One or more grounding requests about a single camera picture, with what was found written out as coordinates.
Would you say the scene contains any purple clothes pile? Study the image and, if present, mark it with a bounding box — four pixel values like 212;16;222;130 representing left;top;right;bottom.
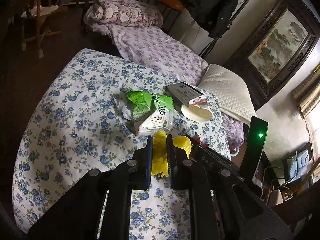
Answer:
221;113;245;153

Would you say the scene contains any framed landscape painting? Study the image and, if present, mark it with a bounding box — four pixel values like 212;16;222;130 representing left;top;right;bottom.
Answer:
225;0;319;110

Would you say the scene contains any white quilted pillow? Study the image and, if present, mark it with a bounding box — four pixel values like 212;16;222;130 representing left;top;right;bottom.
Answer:
199;64;256;125

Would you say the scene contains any folded dark floral quilt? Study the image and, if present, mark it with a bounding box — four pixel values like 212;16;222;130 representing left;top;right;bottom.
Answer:
84;0;163;27

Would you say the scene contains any purple floral blanket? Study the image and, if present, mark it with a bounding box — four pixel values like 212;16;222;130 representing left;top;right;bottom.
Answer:
91;23;208;85

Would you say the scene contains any green white snack bag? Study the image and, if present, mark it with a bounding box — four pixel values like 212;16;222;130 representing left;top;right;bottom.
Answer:
113;90;174;134

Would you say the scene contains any wooden chair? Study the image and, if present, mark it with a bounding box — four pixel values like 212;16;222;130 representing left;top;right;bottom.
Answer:
21;0;68;59

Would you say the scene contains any blue floral bed sheet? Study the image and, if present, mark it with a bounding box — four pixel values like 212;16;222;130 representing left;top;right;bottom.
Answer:
12;49;231;239

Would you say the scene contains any orange stool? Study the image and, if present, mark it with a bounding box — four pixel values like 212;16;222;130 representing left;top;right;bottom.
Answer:
156;0;184;12

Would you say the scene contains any red white cigarette box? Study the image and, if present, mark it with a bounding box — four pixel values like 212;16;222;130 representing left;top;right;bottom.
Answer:
167;82;206;107

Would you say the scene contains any black hanging coat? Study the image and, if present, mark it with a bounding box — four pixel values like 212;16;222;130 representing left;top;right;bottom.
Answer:
178;0;238;38

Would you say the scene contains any cream paper bowl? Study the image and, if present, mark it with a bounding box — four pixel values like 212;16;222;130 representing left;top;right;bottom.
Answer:
181;102;213;122

